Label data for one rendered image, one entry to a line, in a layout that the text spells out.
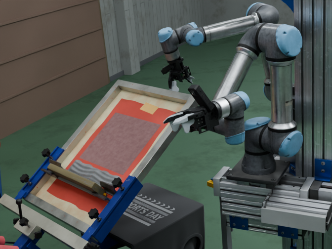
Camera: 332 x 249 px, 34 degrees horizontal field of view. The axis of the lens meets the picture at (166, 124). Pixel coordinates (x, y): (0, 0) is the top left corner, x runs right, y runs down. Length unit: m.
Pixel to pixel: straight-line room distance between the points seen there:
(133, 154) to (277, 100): 0.72
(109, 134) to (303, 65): 0.98
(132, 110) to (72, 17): 5.50
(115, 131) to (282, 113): 0.87
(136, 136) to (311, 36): 0.91
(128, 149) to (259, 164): 0.61
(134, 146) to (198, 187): 2.62
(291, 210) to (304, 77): 0.56
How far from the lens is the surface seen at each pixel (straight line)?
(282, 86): 2.19
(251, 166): 2.39
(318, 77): 2.38
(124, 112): 2.75
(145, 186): 3.07
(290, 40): 2.13
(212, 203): 4.83
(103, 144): 2.67
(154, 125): 2.56
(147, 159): 2.38
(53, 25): 7.79
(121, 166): 2.50
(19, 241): 2.47
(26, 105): 7.41
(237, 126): 2.04
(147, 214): 2.79
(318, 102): 2.41
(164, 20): 10.64
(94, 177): 2.54
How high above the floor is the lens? 2.30
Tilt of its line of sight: 20 degrees down
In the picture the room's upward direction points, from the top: 6 degrees counter-clockwise
